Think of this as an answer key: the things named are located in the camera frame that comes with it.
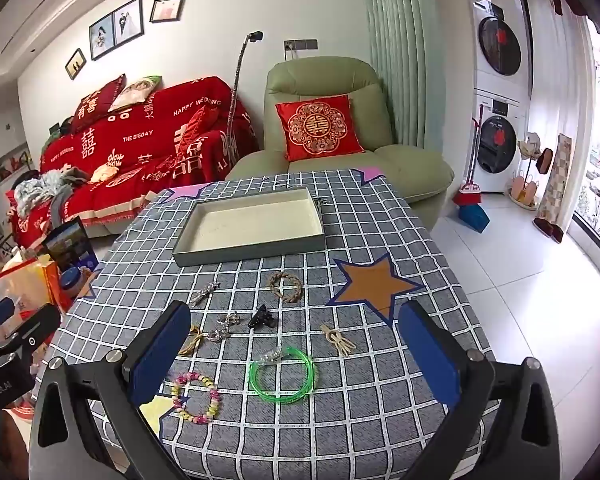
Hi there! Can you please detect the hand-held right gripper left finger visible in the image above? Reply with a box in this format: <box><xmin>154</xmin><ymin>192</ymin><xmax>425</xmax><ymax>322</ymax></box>
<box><xmin>28</xmin><ymin>301</ymin><xmax>193</xmax><ymax>480</ymax></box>

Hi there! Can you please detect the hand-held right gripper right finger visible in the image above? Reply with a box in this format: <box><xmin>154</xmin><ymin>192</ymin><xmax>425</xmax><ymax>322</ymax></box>
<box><xmin>397</xmin><ymin>300</ymin><xmax>561</xmax><ymax>480</ymax></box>

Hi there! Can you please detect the gold cord hair tie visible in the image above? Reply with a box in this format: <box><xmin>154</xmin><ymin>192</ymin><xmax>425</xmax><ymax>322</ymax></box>
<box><xmin>176</xmin><ymin>325</ymin><xmax>226</xmax><ymax>358</ymax></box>

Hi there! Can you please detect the beige hair clip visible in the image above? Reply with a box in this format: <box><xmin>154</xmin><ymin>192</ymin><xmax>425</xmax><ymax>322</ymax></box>
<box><xmin>321</xmin><ymin>324</ymin><xmax>353</xmax><ymax>358</ymax></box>

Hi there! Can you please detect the green plastic bangle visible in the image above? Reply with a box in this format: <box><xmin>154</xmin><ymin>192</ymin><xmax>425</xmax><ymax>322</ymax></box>
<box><xmin>248</xmin><ymin>346</ymin><xmax>318</xmax><ymax>405</ymax></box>

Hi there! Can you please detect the black claw hair clip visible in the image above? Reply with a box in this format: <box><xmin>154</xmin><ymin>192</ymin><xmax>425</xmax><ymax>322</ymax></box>
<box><xmin>247</xmin><ymin>305</ymin><xmax>276</xmax><ymax>332</ymax></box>

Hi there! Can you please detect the brown braided bracelet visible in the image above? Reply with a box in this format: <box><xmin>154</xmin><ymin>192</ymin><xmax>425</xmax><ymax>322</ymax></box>
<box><xmin>269</xmin><ymin>271</ymin><xmax>304</xmax><ymax>303</ymax></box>

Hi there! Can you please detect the grey tray with cream lining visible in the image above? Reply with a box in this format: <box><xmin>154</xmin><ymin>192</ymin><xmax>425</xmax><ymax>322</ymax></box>
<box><xmin>172</xmin><ymin>186</ymin><xmax>327</xmax><ymax>268</ymax></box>

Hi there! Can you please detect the orange paper bag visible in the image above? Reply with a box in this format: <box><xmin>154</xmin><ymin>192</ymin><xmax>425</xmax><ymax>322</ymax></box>
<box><xmin>0</xmin><ymin>257</ymin><xmax>65</xmax><ymax>317</ymax></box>

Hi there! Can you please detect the blue round tin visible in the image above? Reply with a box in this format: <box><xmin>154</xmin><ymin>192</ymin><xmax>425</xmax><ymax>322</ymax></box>
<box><xmin>59</xmin><ymin>267</ymin><xmax>85</xmax><ymax>297</ymax></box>

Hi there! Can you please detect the silver hair clip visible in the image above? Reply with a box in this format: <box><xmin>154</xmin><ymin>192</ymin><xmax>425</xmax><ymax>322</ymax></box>
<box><xmin>189</xmin><ymin>281</ymin><xmax>221</xmax><ymax>307</ymax></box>

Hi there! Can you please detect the dark photo book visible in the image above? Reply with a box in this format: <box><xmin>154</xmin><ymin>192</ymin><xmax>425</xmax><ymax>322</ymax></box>
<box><xmin>41</xmin><ymin>216</ymin><xmax>100</xmax><ymax>274</ymax></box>

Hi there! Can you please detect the pile of clothes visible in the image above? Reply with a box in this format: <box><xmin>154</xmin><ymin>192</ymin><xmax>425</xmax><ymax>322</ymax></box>
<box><xmin>4</xmin><ymin>169</ymin><xmax>90</xmax><ymax>228</ymax></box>

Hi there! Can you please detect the blue dustpan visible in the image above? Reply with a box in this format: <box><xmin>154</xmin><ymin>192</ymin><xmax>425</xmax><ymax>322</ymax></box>
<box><xmin>457</xmin><ymin>203</ymin><xmax>492</xmax><ymax>234</ymax></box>

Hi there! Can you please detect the grey checked tablecloth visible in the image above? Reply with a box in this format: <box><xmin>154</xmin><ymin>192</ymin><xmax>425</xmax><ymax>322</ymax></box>
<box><xmin>30</xmin><ymin>167</ymin><xmax>501</xmax><ymax>480</ymax></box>

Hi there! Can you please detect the leaning framed painting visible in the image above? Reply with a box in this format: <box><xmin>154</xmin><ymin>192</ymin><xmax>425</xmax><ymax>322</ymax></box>
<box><xmin>0</xmin><ymin>142</ymin><xmax>32</xmax><ymax>184</ymax></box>

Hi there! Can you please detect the red broom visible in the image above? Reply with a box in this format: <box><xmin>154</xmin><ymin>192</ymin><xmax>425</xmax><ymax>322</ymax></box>
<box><xmin>452</xmin><ymin>104</ymin><xmax>485</xmax><ymax>207</ymax></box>

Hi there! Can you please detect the slipper rack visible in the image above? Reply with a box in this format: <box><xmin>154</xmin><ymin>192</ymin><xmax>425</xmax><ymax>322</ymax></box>
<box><xmin>505</xmin><ymin>131</ymin><xmax>554</xmax><ymax>211</ymax></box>

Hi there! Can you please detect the red printed sofa cover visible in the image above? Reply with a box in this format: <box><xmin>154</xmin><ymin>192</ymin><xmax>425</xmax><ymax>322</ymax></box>
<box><xmin>12</xmin><ymin>76</ymin><xmax>261</xmax><ymax>250</ymax></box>

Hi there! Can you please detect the beige checked hanging cloth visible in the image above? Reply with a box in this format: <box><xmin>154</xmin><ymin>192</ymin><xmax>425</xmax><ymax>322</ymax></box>
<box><xmin>534</xmin><ymin>133</ymin><xmax>574</xmax><ymax>243</ymax></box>

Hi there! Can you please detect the white washing machine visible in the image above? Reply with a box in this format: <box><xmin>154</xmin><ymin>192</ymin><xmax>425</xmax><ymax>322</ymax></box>
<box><xmin>472</xmin><ymin>89</ymin><xmax>532</xmax><ymax>194</ymax></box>

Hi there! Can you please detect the red fringed pillow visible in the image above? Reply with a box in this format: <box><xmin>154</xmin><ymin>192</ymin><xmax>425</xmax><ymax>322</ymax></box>
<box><xmin>179</xmin><ymin>104</ymin><xmax>222</xmax><ymax>153</ymax></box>

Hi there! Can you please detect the red embroidered cushion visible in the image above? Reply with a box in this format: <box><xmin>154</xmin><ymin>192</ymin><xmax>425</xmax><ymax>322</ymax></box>
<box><xmin>275</xmin><ymin>94</ymin><xmax>368</xmax><ymax>162</ymax></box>

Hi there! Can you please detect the photo printed pillow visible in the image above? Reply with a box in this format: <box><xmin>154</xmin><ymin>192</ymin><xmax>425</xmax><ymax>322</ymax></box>
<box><xmin>107</xmin><ymin>75</ymin><xmax>163</xmax><ymax>112</ymax></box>

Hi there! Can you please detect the floor lamp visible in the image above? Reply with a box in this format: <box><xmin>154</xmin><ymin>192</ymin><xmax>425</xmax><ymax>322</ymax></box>
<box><xmin>224</xmin><ymin>31</ymin><xmax>266</xmax><ymax>171</ymax></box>

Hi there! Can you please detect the green armchair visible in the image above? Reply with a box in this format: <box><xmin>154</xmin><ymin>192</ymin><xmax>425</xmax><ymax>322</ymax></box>
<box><xmin>225</xmin><ymin>56</ymin><xmax>455</xmax><ymax>231</ymax></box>

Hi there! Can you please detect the black framed portrait photo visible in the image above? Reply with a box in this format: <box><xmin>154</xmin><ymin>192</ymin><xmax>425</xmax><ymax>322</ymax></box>
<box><xmin>89</xmin><ymin>12</ymin><xmax>116</xmax><ymax>61</ymax></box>

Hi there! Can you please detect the white sheer curtain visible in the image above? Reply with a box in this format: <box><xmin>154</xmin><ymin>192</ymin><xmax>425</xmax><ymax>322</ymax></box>
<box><xmin>522</xmin><ymin>0</ymin><xmax>597</xmax><ymax>241</ymax></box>

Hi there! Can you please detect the green curtain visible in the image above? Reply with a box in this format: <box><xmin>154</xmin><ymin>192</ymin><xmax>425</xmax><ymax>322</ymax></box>
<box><xmin>359</xmin><ymin>0</ymin><xmax>445</xmax><ymax>150</ymax></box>

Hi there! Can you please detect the white dryer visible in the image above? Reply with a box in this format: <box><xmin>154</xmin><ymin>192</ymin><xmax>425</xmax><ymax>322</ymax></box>
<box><xmin>472</xmin><ymin>1</ymin><xmax>532</xmax><ymax>97</ymax></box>

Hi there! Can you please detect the black framed wedding photo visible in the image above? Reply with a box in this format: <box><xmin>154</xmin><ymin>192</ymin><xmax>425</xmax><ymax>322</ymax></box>
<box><xmin>112</xmin><ymin>0</ymin><xmax>144</xmax><ymax>43</ymax></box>

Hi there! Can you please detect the pastel bead bracelet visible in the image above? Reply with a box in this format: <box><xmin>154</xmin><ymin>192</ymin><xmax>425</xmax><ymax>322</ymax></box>
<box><xmin>171</xmin><ymin>371</ymin><xmax>223</xmax><ymax>424</ymax></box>

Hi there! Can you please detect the small black picture frame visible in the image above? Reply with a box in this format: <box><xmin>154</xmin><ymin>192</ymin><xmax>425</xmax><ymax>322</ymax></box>
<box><xmin>65</xmin><ymin>48</ymin><xmax>87</xmax><ymax>80</ymax></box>

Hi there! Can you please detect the black frame with red picture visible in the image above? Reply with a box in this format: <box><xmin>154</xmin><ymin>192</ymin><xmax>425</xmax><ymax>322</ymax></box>
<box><xmin>150</xmin><ymin>0</ymin><xmax>186</xmax><ymax>23</ymax></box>

